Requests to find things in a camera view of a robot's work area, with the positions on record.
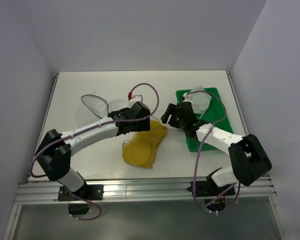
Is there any yellow bra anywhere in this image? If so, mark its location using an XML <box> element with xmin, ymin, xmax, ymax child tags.
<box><xmin>122</xmin><ymin>120</ymin><xmax>168</xmax><ymax>169</ymax></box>

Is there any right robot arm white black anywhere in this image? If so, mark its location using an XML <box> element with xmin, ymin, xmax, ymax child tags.
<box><xmin>161</xmin><ymin>102</ymin><xmax>272</xmax><ymax>195</ymax></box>

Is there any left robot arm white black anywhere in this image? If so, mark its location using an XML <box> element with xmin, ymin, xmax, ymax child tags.
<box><xmin>34</xmin><ymin>101</ymin><xmax>151</xmax><ymax>200</ymax></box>

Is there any green plastic tray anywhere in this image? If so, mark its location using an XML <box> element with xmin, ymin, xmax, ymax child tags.
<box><xmin>175</xmin><ymin>89</ymin><xmax>233</xmax><ymax>153</ymax></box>

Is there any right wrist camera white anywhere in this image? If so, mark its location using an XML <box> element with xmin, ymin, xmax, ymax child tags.
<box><xmin>182</xmin><ymin>92</ymin><xmax>194</xmax><ymax>104</ymax></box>

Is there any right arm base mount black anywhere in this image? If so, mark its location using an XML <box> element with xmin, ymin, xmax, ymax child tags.
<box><xmin>195</xmin><ymin>180</ymin><xmax>239</xmax><ymax>215</ymax></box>

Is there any aluminium rail frame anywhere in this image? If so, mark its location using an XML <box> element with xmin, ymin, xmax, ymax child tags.
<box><xmin>13</xmin><ymin>176</ymin><xmax>276</xmax><ymax>205</ymax></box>

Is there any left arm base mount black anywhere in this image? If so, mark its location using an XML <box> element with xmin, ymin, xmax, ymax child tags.
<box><xmin>57</xmin><ymin>184</ymin><xmax>104</xmax><ymax>216</ymax></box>

